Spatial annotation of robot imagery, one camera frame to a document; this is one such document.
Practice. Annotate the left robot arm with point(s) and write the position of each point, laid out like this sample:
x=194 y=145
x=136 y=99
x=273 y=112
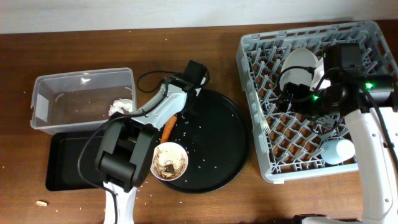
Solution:
x=125 y=154

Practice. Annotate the black rectangular tray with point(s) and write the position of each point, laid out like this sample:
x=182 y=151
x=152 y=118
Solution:
x=65 y=149

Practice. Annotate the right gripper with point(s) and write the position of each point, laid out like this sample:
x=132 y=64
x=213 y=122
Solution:
x=301 y=91

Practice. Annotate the clear plastic bin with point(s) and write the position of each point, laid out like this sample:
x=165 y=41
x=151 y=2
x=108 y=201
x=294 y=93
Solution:
x=79 y=101

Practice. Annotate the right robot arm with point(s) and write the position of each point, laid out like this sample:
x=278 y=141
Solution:
x=367 y=104

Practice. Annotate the white tissue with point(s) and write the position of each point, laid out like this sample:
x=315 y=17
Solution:
x=123 y=106

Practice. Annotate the round black tray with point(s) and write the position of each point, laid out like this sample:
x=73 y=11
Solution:
x=215 y=136

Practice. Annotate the white plastic fork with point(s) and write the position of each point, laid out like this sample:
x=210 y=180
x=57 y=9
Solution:
x=264 y=124

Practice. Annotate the grey dishwasher rack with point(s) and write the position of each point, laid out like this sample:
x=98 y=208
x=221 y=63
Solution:
x=291 y=151

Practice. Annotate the grey plate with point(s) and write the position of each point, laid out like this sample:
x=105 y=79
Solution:
x=299 y=57

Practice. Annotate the pink bowl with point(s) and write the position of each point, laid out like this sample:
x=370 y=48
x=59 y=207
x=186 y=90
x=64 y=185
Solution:
x=171 y=145

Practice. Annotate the rice and food scraps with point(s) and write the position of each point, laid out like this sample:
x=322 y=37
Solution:
x=168 y=163

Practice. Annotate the light blue cup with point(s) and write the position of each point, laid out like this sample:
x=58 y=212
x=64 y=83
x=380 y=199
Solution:
x=337 y=151

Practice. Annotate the peanut on table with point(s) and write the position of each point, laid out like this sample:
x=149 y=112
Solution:
x=41 y=203

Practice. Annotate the orange carrot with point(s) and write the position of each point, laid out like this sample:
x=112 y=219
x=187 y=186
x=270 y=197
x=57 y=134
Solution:
x=168 y=129

